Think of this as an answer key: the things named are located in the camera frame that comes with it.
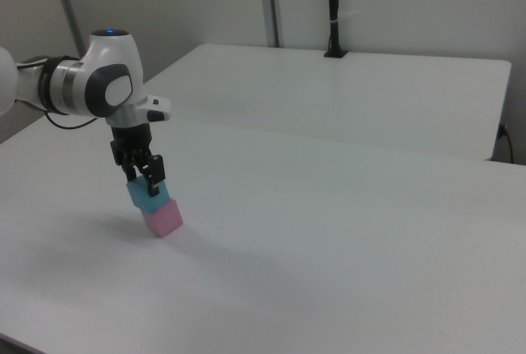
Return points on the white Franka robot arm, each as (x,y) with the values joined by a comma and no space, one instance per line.
(102,79)

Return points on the pink cube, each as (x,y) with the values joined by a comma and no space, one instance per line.
(164,220)

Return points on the blue cube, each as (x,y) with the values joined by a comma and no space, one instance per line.
(144,198)

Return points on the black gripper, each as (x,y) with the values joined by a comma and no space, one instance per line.
(131,142)

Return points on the black camera stand pole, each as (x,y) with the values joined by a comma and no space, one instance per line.
(334,5)

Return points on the grey partition frame post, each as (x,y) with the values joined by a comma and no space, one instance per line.
(271,1)

